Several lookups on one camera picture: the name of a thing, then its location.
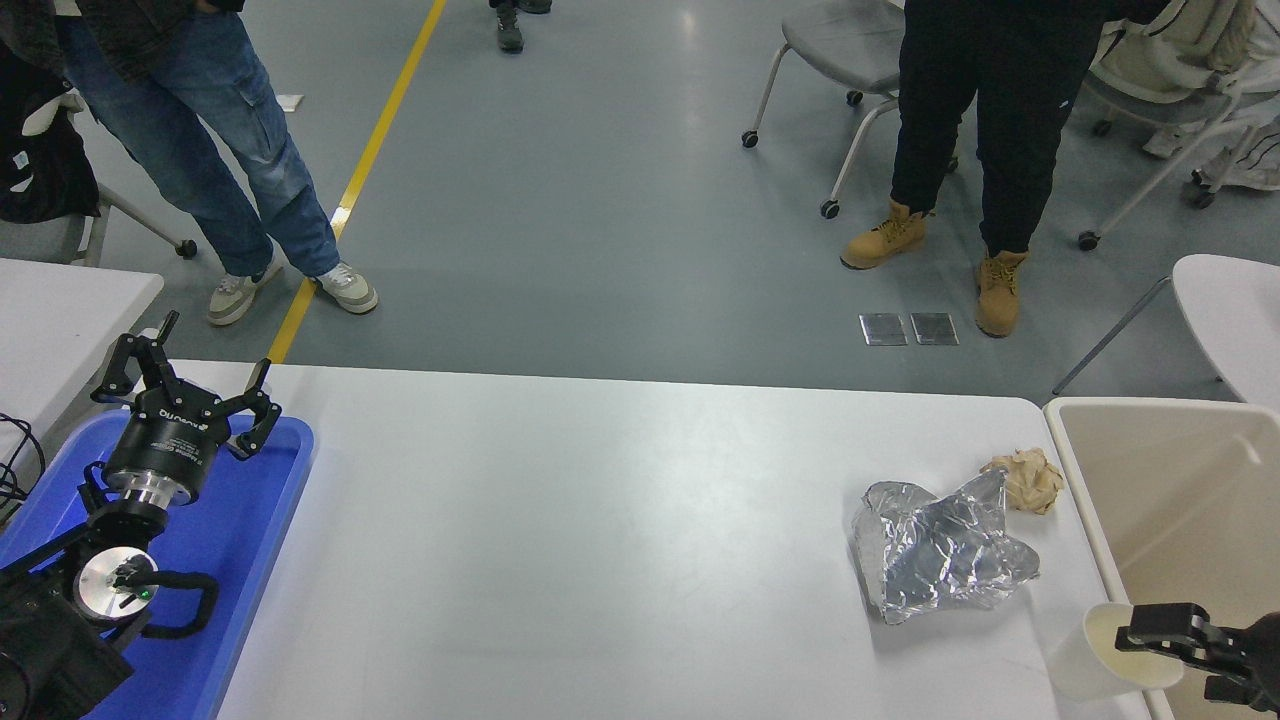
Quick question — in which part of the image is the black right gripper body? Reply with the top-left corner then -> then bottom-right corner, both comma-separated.
1249,612 -> 1280,713

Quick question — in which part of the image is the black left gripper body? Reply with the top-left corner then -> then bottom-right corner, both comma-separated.
103,385 -> 233,489

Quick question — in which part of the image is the white paper cup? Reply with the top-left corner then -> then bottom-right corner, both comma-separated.
1046,602 -> 1186,703

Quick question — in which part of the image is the tan paper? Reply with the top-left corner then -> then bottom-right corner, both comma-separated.
980,447 -> 1065,516

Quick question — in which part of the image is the silver foil tray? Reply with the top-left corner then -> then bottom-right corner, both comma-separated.
852,468 -> 1041,626

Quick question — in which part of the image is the white rectangular side table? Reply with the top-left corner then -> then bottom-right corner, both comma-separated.
0,258 -> 164,471

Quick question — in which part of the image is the blue plastic tray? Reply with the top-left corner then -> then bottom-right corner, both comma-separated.
0,410 -> 316,720

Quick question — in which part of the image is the large pale bin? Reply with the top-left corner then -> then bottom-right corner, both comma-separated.
1043,397 -> 1280,720

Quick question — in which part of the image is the grey chair with casters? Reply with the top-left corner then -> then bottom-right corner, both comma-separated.
0,85 -> 199,268

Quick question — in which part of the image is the black bag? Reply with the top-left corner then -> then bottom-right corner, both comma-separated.
0,45 -> 101,225

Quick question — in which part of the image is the person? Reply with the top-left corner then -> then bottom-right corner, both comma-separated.
488,0 -> 553,54
840,0 -> 1171,338
0,0 -> 380,327

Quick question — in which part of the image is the white round side table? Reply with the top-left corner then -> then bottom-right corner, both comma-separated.
1052,253 -> 1280,411

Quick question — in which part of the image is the cream coat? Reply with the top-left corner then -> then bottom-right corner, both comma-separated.
1085,0 -> 1280,101

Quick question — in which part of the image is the grey seat wheeled chair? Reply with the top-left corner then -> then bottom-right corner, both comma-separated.
741,0 -> 961,220

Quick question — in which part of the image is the black cable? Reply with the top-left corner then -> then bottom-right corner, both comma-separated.
0,413 -> 46,526

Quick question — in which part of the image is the white frame wheeled chair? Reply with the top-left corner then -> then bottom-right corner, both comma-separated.
1078,60 -> 1280,251

